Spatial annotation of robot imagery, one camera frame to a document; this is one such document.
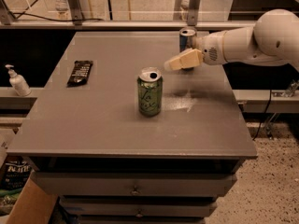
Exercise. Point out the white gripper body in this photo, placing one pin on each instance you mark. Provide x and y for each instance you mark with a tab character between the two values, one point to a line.
211	49

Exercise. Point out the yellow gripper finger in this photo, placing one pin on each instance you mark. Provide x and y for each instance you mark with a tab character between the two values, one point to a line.
176	62

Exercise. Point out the blue silver redbull can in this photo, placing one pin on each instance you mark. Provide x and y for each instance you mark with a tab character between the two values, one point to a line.
186	37

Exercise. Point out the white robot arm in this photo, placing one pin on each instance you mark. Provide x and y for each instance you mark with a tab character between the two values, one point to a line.
272	41

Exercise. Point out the green soda can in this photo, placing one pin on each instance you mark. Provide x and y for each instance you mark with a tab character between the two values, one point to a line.
150	90

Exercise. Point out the black snack bar wrapper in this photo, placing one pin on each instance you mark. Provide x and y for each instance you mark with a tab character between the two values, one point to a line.
80	73

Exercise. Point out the grey drawer cabinet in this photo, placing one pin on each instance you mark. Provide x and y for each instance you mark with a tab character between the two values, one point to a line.
97	127

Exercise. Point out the top grey drawer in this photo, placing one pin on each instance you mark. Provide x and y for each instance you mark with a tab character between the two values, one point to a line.
137	185

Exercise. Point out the grey drawer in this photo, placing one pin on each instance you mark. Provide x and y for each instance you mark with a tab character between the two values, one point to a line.
139	207
137	185

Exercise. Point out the white pump dispenser bottle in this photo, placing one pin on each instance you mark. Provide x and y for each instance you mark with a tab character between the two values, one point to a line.
17	81

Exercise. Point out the black snack bag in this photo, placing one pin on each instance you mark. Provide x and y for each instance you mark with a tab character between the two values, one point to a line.
14	173

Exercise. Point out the cardboard box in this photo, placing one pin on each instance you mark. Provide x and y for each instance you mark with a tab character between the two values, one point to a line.
34	205

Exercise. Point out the metal window rail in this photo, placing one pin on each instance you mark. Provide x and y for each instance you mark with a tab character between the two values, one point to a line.
127	25

